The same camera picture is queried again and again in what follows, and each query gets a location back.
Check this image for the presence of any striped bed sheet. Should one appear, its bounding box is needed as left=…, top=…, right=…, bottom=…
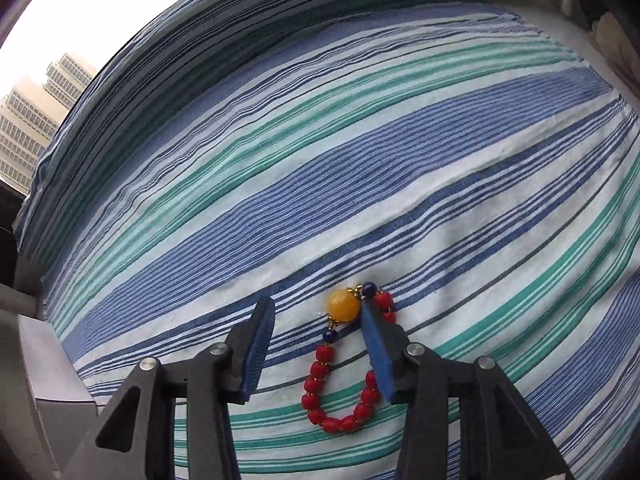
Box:
left=12, top=0, right=640, bottom=480

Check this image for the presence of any tall apartment building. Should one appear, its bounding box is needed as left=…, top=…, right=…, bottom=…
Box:
left=0, top=52, right=98, bottom=193

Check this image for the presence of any long grey box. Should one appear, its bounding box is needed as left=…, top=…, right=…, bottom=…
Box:
left=12, top=255, right=101, bottom=480

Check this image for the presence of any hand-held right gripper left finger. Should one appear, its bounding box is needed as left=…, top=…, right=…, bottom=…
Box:
left=75, top=295, right=277, bottom=480

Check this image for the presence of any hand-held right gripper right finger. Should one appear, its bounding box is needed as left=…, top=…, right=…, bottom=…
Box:
left=360, top=296, right=576, bottom=480

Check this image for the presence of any red bead bracelet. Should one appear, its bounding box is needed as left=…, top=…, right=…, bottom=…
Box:
left=301, top=282, right=398, bottom=433

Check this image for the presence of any beige patterned cushion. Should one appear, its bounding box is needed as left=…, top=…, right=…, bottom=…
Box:
left=575, top=0, right=640, bottom=106

